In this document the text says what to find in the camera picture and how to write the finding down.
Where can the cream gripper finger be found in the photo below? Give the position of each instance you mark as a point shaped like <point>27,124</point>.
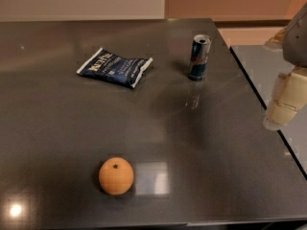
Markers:
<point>289,95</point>
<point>276,41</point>

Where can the blue silver energy drink can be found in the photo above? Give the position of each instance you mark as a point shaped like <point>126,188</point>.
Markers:
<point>199,56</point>

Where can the blue chip bag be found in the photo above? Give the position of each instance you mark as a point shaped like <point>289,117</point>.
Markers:
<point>106,66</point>

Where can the grey side table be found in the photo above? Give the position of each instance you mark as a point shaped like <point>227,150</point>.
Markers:
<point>261,67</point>

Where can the orange fruit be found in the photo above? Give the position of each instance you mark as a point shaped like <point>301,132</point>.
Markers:
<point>116,176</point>

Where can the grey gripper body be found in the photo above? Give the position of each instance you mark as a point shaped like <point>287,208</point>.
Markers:
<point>296,40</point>

